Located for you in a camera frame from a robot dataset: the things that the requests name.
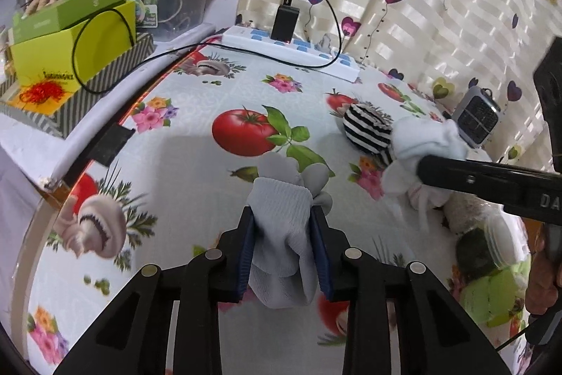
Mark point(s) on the green towel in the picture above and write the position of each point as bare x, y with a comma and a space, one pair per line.
491, 296

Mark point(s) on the person's right hand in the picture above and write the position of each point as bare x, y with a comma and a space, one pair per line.
539, 285

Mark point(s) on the black white striped sock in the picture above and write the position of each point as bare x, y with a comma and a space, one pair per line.
366, 127

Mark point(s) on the light grey socks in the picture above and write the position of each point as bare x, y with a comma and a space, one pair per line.
281, 234

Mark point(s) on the black charger adapter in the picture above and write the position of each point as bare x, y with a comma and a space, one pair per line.
284, 23

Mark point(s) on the printed tablecloth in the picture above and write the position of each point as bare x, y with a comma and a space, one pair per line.
184, 164

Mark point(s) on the flat green box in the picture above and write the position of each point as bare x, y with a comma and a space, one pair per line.
66, 8

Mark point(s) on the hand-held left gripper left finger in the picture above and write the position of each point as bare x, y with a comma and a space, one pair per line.
245, 256

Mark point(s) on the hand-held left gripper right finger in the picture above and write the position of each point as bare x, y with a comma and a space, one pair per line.
320, 256

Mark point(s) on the white power strip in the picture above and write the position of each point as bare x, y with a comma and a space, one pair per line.
333, 65

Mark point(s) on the black tag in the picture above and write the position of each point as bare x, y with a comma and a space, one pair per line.
109, 144

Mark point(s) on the lime green box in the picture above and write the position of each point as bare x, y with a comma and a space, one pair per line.
57, 54

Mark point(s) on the clear plastic container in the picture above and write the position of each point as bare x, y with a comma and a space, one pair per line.
487, 225

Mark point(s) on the chevron patterned tray box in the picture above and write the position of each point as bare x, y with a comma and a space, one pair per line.
66, 111

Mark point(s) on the clear plastic bin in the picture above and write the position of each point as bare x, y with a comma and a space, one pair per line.
193, 1

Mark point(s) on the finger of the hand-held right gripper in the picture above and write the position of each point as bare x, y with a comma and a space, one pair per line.
465, 177

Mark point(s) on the small grey fan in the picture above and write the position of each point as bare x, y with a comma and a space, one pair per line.
476, 118

